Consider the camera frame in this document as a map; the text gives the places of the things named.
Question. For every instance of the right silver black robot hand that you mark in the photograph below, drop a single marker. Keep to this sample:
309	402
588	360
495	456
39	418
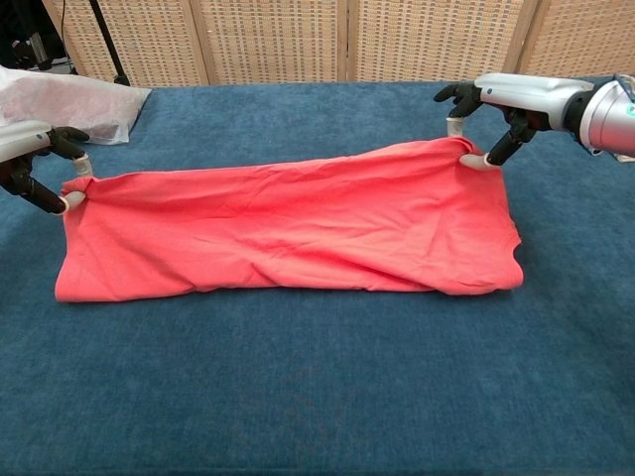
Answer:
526	96

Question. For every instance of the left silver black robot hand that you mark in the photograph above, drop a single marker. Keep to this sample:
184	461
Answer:
22	141

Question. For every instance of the coral red t-shirt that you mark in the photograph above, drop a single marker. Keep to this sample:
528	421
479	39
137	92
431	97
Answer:
297	223

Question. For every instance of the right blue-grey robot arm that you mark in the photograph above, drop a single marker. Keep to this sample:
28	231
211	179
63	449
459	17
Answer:
610	119

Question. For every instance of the frosted bag with maroon garment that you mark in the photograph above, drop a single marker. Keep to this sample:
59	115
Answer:
74	104

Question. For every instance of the black tripod stand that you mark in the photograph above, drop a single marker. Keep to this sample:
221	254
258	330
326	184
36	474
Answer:
106	39

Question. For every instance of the woven wooden folding screen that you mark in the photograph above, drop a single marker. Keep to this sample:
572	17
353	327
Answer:
278	39

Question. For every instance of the blue carpet table cover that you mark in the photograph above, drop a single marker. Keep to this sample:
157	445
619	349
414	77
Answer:
317	387

